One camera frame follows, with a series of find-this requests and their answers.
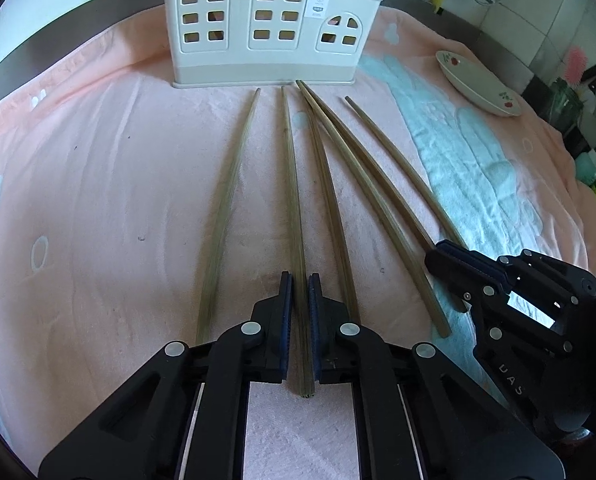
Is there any wooden chopstick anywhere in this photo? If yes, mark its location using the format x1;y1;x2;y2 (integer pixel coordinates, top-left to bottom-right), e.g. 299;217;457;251
296;80;452;338
307;110;361;324
281;86;315;399
195;88;261;344
345;96;467;248

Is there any white oval dish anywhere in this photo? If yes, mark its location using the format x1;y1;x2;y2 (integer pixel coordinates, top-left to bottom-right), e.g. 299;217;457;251
435;50;522;117

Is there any pink patterned towel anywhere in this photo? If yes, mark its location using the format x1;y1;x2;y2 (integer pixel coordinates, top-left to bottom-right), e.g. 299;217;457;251
0;8;596;472

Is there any cream plastic utensil holder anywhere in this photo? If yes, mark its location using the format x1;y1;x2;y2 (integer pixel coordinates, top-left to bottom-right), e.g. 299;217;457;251
164;0;383;88

